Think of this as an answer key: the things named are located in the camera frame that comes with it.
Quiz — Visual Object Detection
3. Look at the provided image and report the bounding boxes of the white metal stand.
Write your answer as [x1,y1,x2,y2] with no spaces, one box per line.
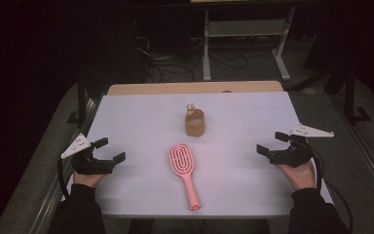
[202,6,297,82]

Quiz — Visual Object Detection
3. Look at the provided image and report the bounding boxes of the black metal stand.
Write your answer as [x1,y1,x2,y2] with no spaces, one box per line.
[343,62,372,125]
[65,72,90,125]

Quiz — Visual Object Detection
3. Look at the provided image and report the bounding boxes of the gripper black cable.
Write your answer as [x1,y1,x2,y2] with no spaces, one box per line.
[311,148,355,234]
[56,157,71,201]

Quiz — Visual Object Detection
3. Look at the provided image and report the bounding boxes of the wooden table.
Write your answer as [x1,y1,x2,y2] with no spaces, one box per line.
[106,80,284,97]

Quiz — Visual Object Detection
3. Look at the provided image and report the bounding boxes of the black floor cables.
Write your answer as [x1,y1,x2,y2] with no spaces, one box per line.
[135,34,274,83]

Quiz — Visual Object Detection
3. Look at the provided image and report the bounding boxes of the pink hairbrush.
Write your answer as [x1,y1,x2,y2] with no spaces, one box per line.
[168,143,203,212]

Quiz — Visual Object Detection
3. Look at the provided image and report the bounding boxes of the person's left hand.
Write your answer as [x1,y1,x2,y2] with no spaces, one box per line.
[72,171,107,189]

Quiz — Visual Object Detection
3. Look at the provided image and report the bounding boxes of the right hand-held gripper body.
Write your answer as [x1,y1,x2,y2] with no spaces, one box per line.
[267,124,335,169]

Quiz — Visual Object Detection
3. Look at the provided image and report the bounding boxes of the white table mat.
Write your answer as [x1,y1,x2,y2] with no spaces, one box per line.
[65,91,334,217]

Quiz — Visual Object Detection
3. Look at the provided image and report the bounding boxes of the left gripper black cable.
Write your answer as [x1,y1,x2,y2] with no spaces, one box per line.
[56,157,71,201]

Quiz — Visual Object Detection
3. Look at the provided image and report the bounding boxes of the person's right hand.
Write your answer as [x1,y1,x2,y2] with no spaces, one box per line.
[275,160,318,191]

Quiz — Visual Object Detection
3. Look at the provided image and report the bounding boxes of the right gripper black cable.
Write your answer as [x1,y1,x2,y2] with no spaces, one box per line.
[311,148,355,234]

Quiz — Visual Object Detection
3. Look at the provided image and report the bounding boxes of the tan bear cup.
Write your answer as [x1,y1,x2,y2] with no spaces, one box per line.
[184,102,206,138]

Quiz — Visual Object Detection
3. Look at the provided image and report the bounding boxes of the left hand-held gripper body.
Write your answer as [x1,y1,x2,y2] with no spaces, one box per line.
[59,133,116,176]

